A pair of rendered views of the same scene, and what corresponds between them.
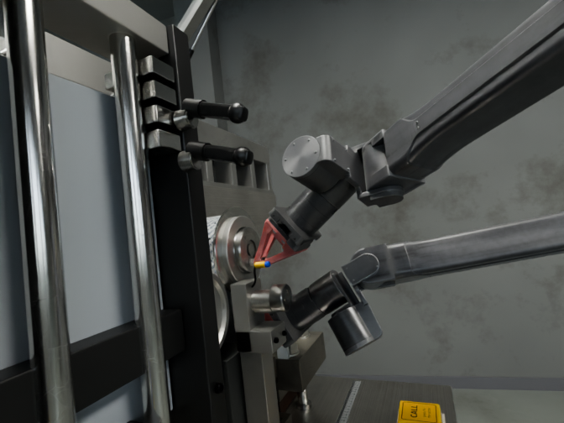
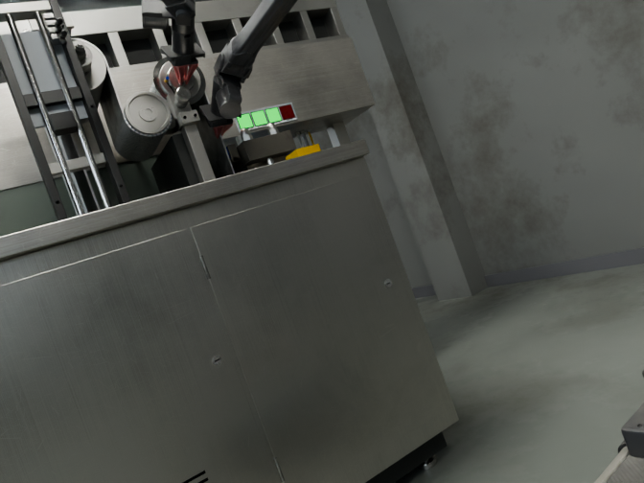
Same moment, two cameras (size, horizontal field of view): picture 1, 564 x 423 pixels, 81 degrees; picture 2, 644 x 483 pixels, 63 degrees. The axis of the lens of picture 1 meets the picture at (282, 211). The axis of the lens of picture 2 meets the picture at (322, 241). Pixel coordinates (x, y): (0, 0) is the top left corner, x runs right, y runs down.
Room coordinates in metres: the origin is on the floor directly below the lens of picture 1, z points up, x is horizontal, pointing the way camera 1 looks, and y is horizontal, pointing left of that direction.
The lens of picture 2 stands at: (-0.50, -1.03, 0.70)
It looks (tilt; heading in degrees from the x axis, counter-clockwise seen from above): 1 degrees down; 38
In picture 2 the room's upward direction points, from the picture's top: 20 degrees counter-clockwise
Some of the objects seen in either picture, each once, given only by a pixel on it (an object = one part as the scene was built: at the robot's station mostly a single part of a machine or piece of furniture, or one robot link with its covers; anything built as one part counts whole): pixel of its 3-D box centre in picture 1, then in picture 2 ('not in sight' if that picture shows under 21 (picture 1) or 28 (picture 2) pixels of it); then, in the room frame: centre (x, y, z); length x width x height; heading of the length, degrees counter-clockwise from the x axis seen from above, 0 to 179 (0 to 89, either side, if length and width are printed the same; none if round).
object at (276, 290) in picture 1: (280, 297); (183, 95); (0.49, 0.02, 1.18); 0.04 x 0.02 x 0.04; 157
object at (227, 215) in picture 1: (239, 250); (179, 80); (0.55, 0.08, 1.25); 0.15 x 0.01 x 0.15; 157
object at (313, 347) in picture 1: (232, 354); (247, 164); (0.78, 0.15, 1.00); 0.40 x 0.16 x 0.06; 67
